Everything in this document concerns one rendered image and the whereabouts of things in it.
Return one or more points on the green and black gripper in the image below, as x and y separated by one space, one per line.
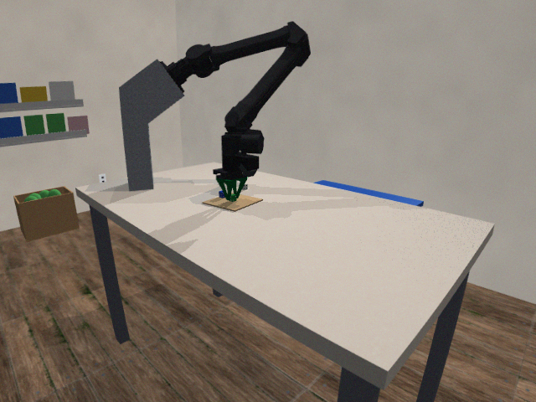
230 179

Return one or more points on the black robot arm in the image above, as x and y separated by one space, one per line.
203 60

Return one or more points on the tan flat mat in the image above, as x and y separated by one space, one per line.
242 202

